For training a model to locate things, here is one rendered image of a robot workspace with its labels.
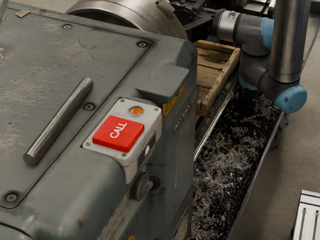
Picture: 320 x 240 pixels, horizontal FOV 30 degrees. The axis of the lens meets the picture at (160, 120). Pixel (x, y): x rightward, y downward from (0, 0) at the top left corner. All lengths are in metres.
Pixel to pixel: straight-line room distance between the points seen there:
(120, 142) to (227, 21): 0.70
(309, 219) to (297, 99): 0.84
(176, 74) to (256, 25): 0.50
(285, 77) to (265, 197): 1.22
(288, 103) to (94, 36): 0.53
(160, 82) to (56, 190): 0.29
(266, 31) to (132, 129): 0.67
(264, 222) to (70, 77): 1.59
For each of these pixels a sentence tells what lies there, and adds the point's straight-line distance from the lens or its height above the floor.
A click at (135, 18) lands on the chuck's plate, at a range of 1.27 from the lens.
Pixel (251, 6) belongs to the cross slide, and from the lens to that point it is 1.89.
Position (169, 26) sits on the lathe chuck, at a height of 1.18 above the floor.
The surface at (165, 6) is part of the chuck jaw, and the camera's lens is 1.38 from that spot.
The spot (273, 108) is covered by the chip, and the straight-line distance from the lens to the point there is 2.13.
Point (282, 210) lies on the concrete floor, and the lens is 2.55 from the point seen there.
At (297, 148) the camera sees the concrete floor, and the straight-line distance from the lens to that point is 2.85.
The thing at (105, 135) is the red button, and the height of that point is 1.27.
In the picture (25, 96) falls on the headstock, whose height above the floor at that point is 1.26.
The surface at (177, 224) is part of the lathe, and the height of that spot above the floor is 0.82.
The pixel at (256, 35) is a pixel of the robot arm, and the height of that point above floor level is 1.09.
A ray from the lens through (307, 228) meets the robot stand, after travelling 2.19.
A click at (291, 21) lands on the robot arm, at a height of 1.19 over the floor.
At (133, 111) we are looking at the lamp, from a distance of 0.94.
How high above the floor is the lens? 1.84
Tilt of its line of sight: 39 degrees down
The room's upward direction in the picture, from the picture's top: straight up
